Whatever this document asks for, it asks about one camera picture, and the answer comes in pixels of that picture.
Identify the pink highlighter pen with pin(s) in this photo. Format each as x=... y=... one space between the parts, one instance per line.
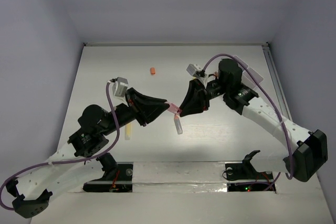
x=173 y=108

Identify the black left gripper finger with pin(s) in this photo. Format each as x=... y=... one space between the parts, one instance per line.
x=147 y=113
x=145 y=103

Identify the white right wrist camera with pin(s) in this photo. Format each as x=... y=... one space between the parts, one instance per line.
x=198 y=72

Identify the yellow highlighter pen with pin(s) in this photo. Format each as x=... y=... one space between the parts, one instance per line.
x=128 y=131

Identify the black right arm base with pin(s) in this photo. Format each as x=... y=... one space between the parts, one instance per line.
x=242 y=177

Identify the grey orange-tip marker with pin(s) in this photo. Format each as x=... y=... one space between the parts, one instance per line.
x=178 y=125

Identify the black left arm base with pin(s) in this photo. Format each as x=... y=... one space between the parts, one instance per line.
x=116 y=178

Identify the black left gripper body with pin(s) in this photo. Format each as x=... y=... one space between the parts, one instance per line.
x=136 y=107

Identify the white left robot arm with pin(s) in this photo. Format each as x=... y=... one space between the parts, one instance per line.
x=34 y=187

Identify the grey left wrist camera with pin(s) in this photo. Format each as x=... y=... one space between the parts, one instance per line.
x=119 y=87

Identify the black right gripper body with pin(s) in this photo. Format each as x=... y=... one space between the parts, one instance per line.
x=216 y=88

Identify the aluminium rail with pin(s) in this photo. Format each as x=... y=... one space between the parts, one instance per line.
x=276 y=82

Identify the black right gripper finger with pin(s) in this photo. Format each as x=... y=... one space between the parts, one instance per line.
x=192 y=85
x=194 y=107

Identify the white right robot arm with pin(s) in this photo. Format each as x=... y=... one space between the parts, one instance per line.
x=307 y=151

